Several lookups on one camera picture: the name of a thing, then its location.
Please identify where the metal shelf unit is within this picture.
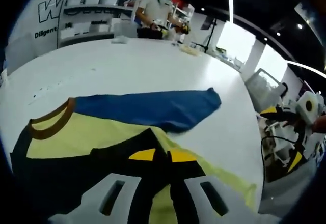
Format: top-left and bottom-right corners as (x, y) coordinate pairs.
(57, 0), (196, 48)

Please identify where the white light strip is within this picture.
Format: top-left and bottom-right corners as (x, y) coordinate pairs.
(224, 0), (235, 24)
(285, 60), (326, 79)

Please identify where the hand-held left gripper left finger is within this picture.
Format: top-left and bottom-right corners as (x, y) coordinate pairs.
(48, 148), (168, 224)

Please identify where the person's right hand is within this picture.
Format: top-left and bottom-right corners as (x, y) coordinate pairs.
(312, 115), (326, 134)

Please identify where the cream cloth item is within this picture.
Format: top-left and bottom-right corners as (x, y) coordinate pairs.
(179, 44), (204, 57)

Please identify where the crumpled white cloth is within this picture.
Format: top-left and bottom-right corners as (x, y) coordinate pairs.
(110, 36), (128, 45)

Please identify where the yellow colour-block garment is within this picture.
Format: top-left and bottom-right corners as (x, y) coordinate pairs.
(9, 87), (258, 224)

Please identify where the black cable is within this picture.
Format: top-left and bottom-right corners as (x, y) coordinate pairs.
(259, 134), (308, 184)

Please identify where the black tripod stand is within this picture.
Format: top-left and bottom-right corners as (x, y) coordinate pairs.
(192, 17), (220, 54)

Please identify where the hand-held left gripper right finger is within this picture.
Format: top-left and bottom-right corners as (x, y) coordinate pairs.
(167, 150), (252, 224)

